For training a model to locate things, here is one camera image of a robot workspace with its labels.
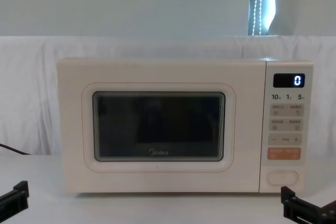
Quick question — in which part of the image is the white curtain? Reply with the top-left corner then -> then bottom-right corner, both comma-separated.
267,0 -> 336,36
0,0 -> 253,38

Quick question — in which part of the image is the cream microwave oven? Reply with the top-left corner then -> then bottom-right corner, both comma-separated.
56,57 -> 314,195

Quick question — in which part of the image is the black power cable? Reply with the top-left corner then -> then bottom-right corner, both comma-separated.
0,143 -> 31,156

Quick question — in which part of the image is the oven control panel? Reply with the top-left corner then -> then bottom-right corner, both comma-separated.
264,61 -> 314,194

